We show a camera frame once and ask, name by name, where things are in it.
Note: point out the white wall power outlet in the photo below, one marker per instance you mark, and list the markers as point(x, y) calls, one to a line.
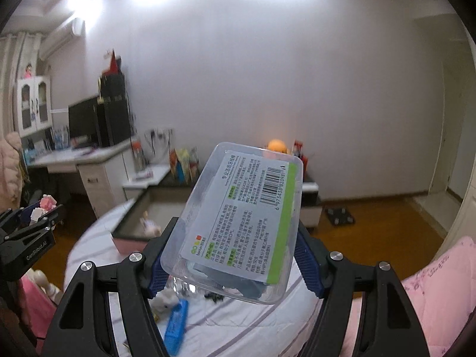
point(160, 135)

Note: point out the red white packet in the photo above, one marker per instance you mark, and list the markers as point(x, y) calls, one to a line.
point(297, 147)

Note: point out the clear bottle orange cap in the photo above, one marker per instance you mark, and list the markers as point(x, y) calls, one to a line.
point(138, 156)

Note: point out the pink puffer jacket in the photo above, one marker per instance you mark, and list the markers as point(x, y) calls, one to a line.
point(9, 167)

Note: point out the clear round bottle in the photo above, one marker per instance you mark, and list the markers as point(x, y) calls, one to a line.
point(184, 288)

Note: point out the black speaker box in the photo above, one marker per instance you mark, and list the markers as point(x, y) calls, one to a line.
point(111, 85)

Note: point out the black computer tower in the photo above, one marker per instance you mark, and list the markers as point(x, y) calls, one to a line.
point(115, 122)

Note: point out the red white snack bag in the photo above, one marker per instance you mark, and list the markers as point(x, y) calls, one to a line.
point(195, 163)

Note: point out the pink blanket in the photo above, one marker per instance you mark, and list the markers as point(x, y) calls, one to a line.
point(438, 286)

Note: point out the pink cloth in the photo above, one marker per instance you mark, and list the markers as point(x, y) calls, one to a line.
point(37, 305)

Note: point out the white plush toy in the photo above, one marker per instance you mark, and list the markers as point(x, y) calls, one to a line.
point(165, 300)

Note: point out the black binder clips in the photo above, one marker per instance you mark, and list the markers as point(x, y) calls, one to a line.
point(214, 297)

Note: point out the orange brown snack bag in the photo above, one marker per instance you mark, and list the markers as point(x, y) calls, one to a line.
point(175, 165)

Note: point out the red paper bag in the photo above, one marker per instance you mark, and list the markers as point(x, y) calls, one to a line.
point(111, 63)

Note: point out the pink storage tray dark rim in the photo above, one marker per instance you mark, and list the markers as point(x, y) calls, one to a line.
point(128, 246)

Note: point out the long blue plastic case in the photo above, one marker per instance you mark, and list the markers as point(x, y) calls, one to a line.
point(174, 327)

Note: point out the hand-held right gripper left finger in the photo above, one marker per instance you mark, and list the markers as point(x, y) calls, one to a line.
point(158, 279)

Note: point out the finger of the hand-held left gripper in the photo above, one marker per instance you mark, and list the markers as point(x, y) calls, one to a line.
point(16, 217)
point(44, 225)

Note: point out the black computer monitor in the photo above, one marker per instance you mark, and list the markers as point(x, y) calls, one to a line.
point(83, 119)

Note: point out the red printed storage box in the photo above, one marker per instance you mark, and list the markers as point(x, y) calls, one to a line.
point(304, 163)

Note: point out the white desk with drawers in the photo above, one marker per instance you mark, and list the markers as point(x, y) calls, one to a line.
point(104, 178)

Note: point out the black bathroom scale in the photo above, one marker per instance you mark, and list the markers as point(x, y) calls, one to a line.
point(340, 216)

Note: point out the pink purple small packet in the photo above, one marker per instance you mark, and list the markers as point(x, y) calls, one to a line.
point(144, 174)

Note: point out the pink bead box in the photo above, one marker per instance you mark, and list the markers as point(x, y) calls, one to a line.
point(46, 204)

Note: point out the clear plastic box green label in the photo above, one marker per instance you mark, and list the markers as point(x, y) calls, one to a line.
point(238, 230)

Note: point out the orange octopus plush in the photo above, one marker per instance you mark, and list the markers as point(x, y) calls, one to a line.
point(277, 145)

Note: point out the white glass-door cabinet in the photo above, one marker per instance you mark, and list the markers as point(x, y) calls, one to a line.
point(32, 81)

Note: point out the yellow green snack bag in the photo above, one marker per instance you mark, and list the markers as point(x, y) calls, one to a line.
point(186, 165)

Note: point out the small doll in pink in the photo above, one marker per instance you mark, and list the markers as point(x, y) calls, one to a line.
point(28, 71)

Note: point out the blue white packet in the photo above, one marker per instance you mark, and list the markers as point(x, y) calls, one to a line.
point(60, 139)

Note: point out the pink doll figurine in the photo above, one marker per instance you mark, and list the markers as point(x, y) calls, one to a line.
point(149, 227)

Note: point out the white air conditioner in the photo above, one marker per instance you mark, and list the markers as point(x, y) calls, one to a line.
point(59, 41)

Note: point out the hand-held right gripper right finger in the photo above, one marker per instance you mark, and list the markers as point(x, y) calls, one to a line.
point(308, 264)

